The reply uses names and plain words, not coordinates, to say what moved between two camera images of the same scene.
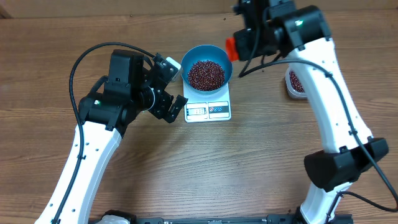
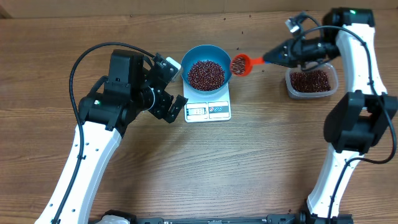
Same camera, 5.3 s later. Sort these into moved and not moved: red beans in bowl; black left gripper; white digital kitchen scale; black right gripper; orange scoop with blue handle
Moved: orange scoop with blue handle; black right gripper
Not moved: black left gripper; red beans in bowl; white digital kitchen scale
